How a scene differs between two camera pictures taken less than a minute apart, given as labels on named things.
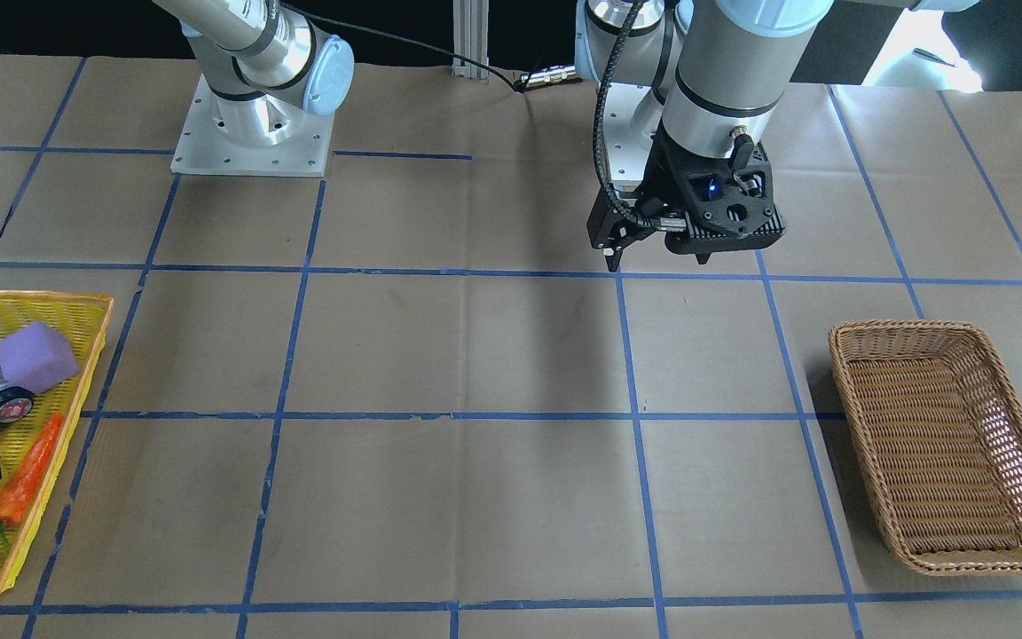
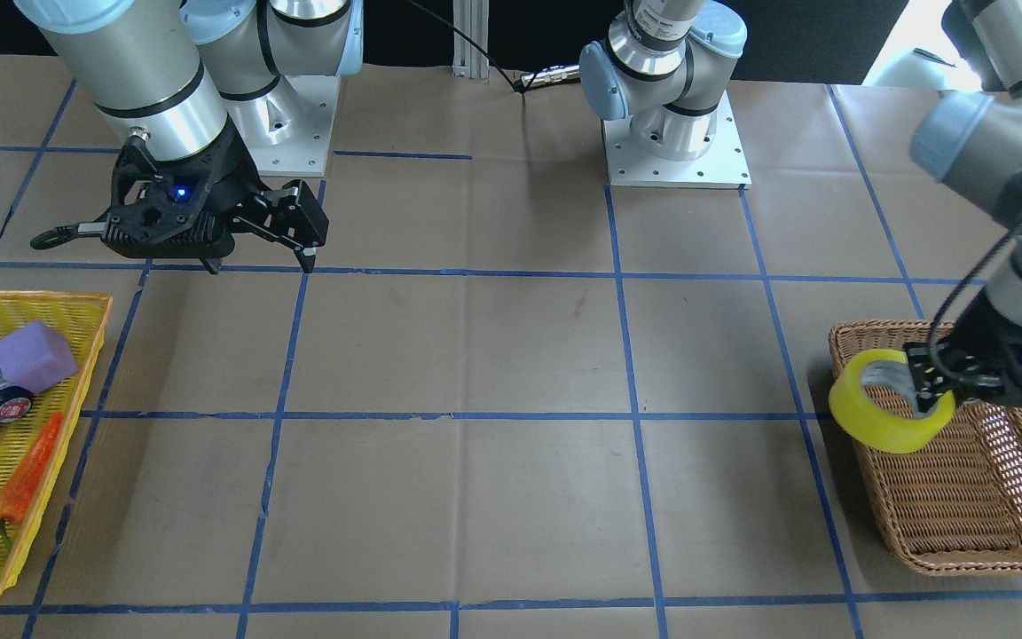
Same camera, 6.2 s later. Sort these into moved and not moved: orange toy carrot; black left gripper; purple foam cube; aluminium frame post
Moved: black left gripper
Not moved: aluminium frame post; orange toy carrot; purple foam cube
